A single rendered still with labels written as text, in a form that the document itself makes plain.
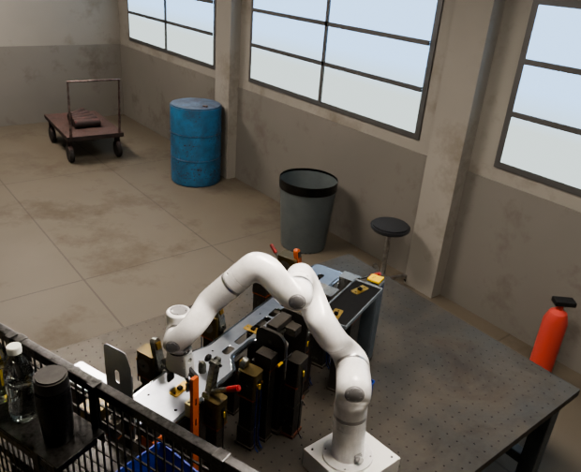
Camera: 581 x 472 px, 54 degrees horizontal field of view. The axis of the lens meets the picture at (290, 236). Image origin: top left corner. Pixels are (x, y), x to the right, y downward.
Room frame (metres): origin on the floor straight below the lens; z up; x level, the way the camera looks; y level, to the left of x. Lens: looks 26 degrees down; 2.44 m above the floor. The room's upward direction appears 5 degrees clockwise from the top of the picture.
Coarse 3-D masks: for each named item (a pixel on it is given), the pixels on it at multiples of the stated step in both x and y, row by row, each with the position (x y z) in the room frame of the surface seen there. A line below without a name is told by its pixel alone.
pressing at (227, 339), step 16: (320, 272) 2.57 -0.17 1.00; (336, 272) 2.59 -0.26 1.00; (272, 304) 2.22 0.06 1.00; (240, 320) 2.08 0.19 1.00; (256, 320) 2.09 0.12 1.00; (224, 336) 1.95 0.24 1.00; (240, 336) 1.96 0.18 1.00; (192, 352) 1.83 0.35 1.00; (208, 352) 1.84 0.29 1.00; (240, 352) 1.86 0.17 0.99; (208, 368) 1.74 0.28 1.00; (224, 368) 1.75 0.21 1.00; (160, 384) 1.63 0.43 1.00; (176, 384) 1.64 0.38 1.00; (144, 400) 1.54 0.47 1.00; (160, 400) 1.55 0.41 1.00; (176, 400) 1.55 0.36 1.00; (176, 416) 1.48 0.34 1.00
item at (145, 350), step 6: (138, 348) 1.77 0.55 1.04; (144, 348) 1.77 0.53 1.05; (150, 348) 1.77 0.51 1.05; (138, 354) 1.75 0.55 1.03; (144, 354) 1.74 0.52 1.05; (150, 354) 1.74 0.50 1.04; (138, 360) 1.75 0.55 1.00; (144, 360) 1.74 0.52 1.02; (150, 360) 1.72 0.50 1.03; (138, 366) 1.75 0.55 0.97; (144, 366) 1.74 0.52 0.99; (150, 366) 1.72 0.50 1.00; (138, 372) 1.76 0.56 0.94; (144, 372) 1.74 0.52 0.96; (150, 372) 1.72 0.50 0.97; (156, 372) 1.73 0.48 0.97; (162, 372) 1.76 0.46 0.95; (138, 378) 1.76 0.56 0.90; (144, 378) 1.74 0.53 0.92; (150, 378) 1.72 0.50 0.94; (144, 384) 1.75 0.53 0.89
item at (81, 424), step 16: (96, 384) 0.99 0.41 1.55; (96, 400) 0.98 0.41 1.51; (0, 416) 0.99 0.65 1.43; (80, 416) 1.01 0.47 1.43; (96, 416) 0.98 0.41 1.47; (16, 432) 0.95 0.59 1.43; (32, 432) 0.95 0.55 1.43; (80, 432) 0.96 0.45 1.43; (96, 432) 0.96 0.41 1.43; (32, 448) 0.90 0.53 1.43; (48, 448) 0.91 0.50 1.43; (64, 448) 0.91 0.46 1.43; (80, 448) 0.92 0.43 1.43; (64, 464) 0.90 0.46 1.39
